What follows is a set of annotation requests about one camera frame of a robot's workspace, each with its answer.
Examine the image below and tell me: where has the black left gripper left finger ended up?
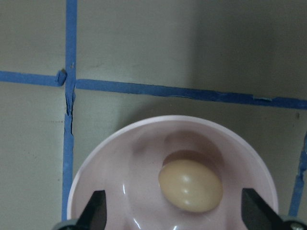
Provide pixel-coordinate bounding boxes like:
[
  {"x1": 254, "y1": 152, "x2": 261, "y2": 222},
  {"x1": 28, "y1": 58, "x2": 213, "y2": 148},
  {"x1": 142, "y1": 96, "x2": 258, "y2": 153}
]
[{"x1": 76, "y1": 190, "x2": 106, "y2": 230}]

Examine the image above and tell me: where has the pink bowl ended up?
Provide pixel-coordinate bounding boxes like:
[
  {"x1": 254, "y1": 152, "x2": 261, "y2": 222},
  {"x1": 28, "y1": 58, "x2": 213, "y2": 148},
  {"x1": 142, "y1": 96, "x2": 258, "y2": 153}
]
[{"x1": 67, "y1": 115, "x2": 279, "y2": 230}]

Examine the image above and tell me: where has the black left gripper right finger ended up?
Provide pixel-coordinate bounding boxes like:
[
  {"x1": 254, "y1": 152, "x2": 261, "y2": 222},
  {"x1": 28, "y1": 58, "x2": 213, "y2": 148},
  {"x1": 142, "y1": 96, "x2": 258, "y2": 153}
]
[{"x1": 241, "y1": 188, "x2": 283, "y2": 230}]

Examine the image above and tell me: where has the brown egg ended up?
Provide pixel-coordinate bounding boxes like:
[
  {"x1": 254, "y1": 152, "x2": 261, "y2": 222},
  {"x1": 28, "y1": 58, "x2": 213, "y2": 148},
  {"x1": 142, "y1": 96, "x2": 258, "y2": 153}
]
[{"x1": 158, "y1": 160, "x2": 223, "y2": 213}]

